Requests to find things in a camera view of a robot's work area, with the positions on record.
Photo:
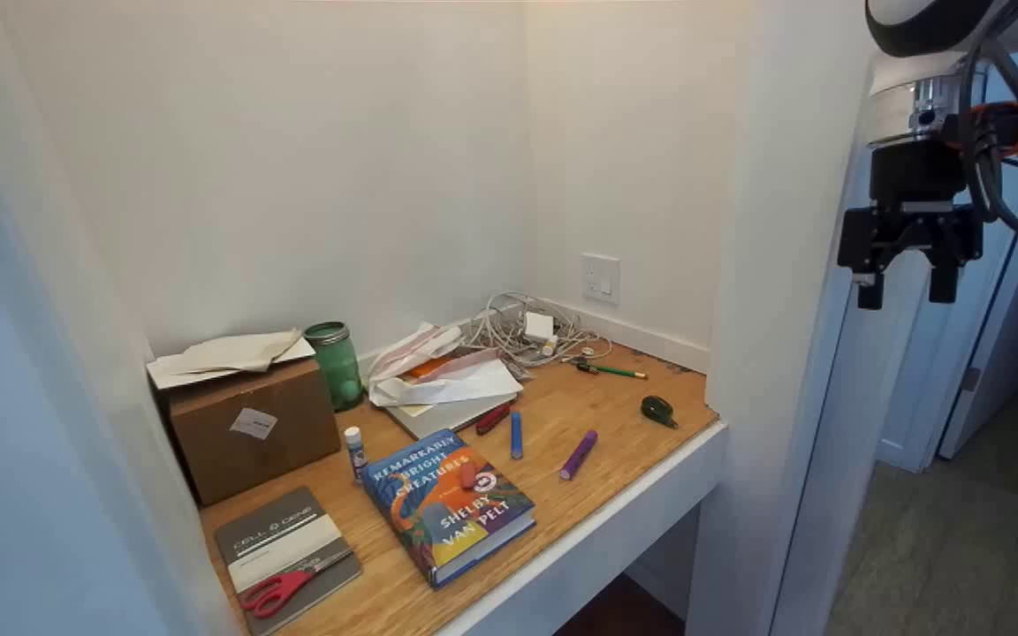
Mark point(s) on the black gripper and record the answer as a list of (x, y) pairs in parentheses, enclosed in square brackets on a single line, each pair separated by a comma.
[(909, 210)]

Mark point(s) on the purple marker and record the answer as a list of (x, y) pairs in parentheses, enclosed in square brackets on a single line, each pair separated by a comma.
[(569, 467)]

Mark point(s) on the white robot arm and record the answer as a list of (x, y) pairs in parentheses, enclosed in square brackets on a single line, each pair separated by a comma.
[(940, 140)]

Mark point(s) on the blue marker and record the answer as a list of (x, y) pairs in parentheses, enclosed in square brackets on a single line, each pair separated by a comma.
[(512, 436)]

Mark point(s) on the red marker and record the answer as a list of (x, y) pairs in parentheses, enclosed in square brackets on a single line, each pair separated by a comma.
[(487, 422)]

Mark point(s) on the white door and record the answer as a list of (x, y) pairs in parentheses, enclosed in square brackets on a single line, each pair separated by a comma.
[(957, 358)]

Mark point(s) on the green tape dispenser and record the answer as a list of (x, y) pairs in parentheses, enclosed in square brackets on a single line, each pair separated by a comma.
[(657, 410)]

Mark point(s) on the green pencil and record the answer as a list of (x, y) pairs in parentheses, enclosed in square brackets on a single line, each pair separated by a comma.
[(602, 367)]

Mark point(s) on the white power adapter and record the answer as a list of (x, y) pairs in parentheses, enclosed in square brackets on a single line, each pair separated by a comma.
[(538, 327)]

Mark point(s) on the stack of envelopes and papers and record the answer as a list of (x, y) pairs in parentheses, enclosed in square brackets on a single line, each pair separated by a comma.
[(428, 382)]

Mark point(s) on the colourful hardcover book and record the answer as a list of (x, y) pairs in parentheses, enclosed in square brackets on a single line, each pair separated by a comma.
[(445, 502)]

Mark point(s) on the white glue stick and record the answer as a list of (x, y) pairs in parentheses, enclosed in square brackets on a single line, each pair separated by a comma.
[(353, 451)]

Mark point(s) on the pile of papers on box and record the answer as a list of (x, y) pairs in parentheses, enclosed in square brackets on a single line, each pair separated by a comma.
[(226, 356)]

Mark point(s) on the grey striped notebook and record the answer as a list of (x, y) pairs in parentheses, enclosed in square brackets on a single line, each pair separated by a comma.
[(275, 538)]

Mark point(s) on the brown cardboard box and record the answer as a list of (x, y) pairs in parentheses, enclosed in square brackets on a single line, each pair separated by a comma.
[(247, 430)]

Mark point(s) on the red scissors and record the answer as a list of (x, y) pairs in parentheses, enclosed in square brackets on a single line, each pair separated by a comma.
[(299, 584)]

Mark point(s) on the white wall outlet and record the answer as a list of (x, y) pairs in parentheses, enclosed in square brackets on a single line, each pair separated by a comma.
[(602, 281)]

